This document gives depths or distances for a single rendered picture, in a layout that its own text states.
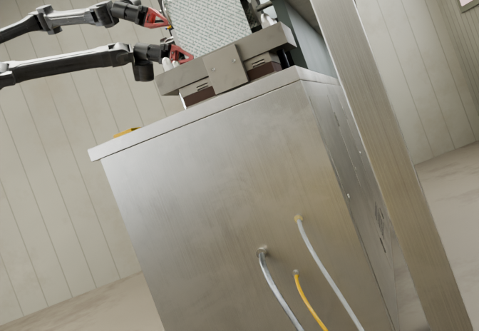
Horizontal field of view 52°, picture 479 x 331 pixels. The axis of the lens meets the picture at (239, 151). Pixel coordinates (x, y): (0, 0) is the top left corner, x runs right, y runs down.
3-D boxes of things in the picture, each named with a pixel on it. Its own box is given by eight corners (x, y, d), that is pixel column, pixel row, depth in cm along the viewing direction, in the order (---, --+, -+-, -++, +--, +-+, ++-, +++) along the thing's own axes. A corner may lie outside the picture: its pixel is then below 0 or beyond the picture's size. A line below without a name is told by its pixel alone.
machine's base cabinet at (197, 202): (309, 220, 388) (271, 117, 387) (390, 195, 370) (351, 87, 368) (199, 431, 147) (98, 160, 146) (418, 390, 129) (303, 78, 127)
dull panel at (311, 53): (343, 84, 369) (332, 53, 368) (348, 82, 368) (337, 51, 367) (298, 73, 155) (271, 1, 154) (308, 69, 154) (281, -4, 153)
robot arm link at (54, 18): (44, 36, 202) (31, 9, 197) (55, 30, 206) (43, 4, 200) (109, 31, 175) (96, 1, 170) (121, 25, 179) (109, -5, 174)
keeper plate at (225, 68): (217, 95, 140) (204, 58, 140) (249, 81, 137) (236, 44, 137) (215, 95, 138) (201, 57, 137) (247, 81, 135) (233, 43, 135)
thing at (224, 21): (192, 75, 163) (172, 23, 162) (257, 48, 156) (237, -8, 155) (192, 75, 162) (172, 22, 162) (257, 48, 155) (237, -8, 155)
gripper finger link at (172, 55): (189, 68, 159) (162, 64, 162) (197, 68, 166) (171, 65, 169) (192, 46, 158) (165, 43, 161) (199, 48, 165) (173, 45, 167)
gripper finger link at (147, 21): (163, 32, 168) (138, 25, 170) (170, 34, 175) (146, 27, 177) (168, 12, 167) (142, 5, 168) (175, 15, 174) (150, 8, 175)
